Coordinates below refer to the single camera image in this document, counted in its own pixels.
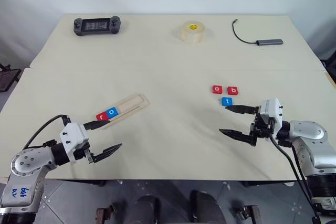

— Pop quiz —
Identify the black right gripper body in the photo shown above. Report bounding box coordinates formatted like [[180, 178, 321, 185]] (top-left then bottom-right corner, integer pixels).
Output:
[[249, 112, 277, 147]]

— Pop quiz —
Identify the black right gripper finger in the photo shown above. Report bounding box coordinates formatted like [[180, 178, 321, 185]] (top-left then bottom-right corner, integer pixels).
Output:
[[224, 104, 260, 115], [218, 129, 257, 147]]

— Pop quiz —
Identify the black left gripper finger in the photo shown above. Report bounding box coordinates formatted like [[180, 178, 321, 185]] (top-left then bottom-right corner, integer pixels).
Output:
[[92, 143, 123, 163], [83, 120, 111, 131]]

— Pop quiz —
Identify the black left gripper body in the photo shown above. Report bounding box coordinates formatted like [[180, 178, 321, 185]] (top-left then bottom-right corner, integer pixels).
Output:
[[73, 141, 96, 165]]

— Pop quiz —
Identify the blue letter tile o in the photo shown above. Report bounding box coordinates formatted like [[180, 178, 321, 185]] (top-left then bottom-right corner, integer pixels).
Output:
[[104, 107, 118, 119]]

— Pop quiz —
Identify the wooden letter tray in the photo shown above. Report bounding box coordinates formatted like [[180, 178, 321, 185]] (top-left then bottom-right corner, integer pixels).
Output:
[[93, 93, 151, 130]]

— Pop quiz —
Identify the blue letter tile t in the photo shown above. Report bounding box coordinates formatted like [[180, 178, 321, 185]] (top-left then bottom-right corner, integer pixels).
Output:
[[218, 97, 234, 107]]

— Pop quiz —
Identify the dark rounded shape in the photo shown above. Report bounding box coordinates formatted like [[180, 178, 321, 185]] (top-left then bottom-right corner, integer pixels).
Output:
[[189, 189, 225, 224], [132, 195, 161, 224]]

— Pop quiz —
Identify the clear tape roll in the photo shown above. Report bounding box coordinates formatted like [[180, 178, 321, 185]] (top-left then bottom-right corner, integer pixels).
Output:
[[181, 20, 207, 45]]

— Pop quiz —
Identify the dark chair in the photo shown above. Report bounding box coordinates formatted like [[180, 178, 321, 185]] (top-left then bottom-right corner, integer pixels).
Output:
[[321, 50, 336, 88]]

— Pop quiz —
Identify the black handheld game console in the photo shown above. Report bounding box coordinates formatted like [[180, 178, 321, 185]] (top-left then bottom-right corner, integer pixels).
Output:
[[73, 16, 122, 36]]

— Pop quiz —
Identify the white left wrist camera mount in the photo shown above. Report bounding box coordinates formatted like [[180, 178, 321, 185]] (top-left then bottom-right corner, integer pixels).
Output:
[[59, 123, 90, 164]]

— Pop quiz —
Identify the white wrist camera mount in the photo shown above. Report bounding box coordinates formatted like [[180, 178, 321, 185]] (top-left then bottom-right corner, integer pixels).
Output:
[[59, 123, 90, 164], [258, 98, 284, 138]]

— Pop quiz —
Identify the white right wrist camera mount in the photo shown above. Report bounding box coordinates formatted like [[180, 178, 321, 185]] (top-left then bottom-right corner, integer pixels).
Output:
[[258, 98, 284, 138]]

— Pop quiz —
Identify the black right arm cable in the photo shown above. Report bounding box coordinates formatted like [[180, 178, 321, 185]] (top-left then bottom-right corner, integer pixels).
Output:
[[267, 133, 322, 224]]

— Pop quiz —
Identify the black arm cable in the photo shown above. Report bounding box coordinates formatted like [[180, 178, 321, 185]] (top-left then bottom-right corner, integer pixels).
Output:
[[267, 133, 322, 224], [23, 114, 72, 151]]

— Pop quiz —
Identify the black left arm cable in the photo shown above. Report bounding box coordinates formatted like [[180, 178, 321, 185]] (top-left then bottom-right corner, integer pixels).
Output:
[[23, 114, 72, 151]]

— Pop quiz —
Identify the rusty brown metal bracket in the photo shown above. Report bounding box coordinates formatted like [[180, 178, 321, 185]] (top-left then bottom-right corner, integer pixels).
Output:
[[233, 205, 260, 224], [96, 204, 116, 224]]

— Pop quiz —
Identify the grey USB hub with cable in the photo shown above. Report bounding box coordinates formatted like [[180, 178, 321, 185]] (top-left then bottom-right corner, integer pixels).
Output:
[[232, 18, 285, 47]]

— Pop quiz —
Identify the black stand frame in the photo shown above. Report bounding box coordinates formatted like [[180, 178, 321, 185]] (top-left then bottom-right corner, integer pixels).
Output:
[[0, 62, 22, 93]]

